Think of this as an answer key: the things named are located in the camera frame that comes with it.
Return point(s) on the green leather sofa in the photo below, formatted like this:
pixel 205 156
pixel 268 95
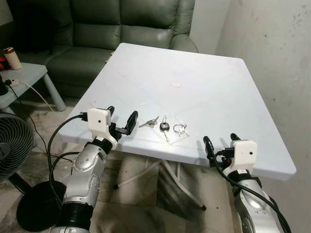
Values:
pixel 121 29

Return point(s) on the black standing fan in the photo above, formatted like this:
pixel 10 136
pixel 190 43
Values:
pixel 14 141

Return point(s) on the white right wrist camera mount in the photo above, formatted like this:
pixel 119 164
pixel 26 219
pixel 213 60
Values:
pixel 243 155

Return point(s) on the beige cylindrical container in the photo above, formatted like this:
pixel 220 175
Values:
pixel 12 59

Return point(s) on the black-headed car key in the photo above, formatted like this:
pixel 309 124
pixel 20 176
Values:
pixel 164 127

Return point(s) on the grey side table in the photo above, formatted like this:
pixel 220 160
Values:
pixel 29 75

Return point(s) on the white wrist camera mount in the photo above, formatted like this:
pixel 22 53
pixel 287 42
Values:
pixel 243 155
pixel 99 122

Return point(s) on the small red object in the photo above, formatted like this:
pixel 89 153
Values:
pixel 1 60

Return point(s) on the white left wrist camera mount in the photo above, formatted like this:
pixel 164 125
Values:
pixel 99 122

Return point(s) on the white plastic square table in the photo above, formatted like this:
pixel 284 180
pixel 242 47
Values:
pixel 204 87

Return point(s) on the white power adapter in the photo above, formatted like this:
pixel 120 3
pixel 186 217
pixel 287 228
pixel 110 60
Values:
pixel 13 83

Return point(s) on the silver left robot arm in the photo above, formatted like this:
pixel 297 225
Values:
pixel 85 170

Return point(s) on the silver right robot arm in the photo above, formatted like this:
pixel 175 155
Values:
pixel 257 204

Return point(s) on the silver key bunch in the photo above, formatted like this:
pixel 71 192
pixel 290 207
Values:
pixel 150 121

